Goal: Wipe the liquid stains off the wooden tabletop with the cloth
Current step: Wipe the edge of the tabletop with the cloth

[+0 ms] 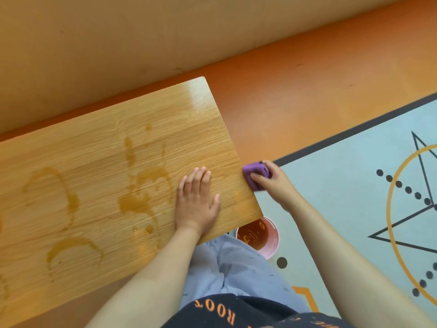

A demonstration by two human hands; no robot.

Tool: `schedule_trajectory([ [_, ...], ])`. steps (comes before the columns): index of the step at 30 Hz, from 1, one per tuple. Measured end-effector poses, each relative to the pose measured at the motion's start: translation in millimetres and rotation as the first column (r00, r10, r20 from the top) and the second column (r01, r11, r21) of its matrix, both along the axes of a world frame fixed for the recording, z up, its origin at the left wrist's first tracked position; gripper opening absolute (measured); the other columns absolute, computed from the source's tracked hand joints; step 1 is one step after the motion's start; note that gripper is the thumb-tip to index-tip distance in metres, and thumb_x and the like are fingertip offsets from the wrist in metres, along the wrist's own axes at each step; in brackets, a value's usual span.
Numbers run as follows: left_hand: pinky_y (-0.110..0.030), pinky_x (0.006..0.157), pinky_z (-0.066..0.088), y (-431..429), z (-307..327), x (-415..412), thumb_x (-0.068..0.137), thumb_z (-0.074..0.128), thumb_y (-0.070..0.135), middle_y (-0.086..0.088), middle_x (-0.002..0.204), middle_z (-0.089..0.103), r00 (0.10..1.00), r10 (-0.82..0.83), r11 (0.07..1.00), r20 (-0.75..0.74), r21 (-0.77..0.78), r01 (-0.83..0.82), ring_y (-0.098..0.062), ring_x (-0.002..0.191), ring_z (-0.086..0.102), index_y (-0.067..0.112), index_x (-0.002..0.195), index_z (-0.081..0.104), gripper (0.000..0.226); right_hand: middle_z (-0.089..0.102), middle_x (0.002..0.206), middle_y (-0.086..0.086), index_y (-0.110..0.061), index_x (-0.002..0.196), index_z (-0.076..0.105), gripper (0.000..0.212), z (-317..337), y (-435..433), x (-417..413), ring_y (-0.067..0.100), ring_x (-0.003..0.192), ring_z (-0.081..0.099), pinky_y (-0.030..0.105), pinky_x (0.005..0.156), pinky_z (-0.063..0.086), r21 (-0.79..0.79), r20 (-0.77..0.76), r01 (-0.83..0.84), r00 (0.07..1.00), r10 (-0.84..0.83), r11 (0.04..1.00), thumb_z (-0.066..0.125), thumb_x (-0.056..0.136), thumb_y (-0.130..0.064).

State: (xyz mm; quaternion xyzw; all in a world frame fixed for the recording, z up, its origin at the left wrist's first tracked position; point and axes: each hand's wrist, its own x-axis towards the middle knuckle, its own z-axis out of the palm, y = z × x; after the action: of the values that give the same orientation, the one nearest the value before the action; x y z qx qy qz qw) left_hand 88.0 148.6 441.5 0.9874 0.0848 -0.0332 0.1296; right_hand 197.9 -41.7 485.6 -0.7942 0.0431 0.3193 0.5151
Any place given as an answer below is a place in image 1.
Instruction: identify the person's left hand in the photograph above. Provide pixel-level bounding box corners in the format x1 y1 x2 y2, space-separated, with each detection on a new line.
174 166 221 238

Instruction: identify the person's right forearm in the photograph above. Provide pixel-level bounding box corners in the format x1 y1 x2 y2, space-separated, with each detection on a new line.
288 193 437 328

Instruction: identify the wooden table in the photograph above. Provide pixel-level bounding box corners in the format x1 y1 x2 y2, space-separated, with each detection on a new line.
0 76 264 328

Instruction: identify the purple cleaning cloth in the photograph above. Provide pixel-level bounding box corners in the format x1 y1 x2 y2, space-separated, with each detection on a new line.
242 161 272 192

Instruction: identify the person's right hand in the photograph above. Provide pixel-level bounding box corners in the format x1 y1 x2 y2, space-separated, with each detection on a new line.
250 160 303 213

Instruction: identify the black orange printed t-shirt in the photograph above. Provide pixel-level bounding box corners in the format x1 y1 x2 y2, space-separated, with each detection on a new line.
162 293 352 328

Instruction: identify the pink plastic bucket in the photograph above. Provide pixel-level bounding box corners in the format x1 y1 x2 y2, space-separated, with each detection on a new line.
234 216 280 260

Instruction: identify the person's left forearm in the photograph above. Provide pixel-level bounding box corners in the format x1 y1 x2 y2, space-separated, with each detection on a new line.
85 228 203 328

